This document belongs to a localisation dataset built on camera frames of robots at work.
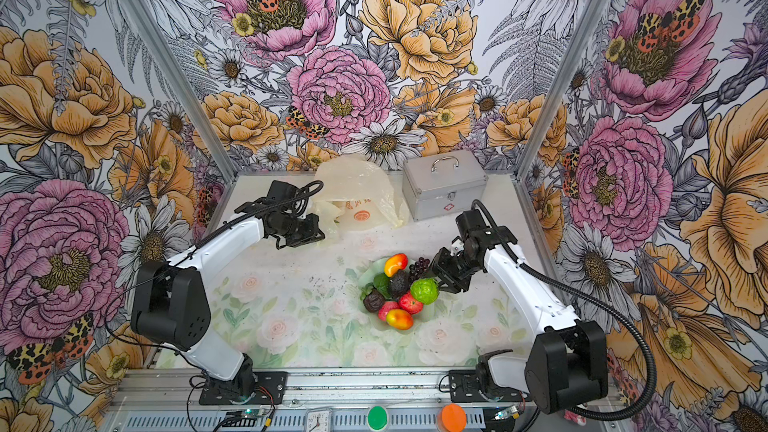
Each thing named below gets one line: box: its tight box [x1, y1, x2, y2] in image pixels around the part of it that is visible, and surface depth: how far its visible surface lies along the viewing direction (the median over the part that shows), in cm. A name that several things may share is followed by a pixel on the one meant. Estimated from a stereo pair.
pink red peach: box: [378, 301, 399, 321], surface depth 83 cm
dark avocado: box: [388, 269, 411, 299], surface depth 84 cm
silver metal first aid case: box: [402, 150, 488, 223], surface depth 104 cm
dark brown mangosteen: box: [363, 288, 385, 312], surface depth 83 cm
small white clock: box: [304, 407, 333, 432], surface depth 70 cm
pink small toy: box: [563, 409, 587, 426], surface depth 70 cm
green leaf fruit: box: [373, 273, 391, 299], surface depth 87 cm
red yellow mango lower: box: [386, 309, 414, 331], surface depth 78 cm
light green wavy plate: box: [357, 257, 439, 333], surface depth 84 cm
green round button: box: [367, 406, 388, 431], surface depth 64 cm
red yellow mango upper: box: [384, 253, 409, 278], surface depth 89 cm
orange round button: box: [437, 403, 467, 432], surface depth 64 cm
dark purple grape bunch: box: [409, 257, 430, 282], surface depth 91 cm
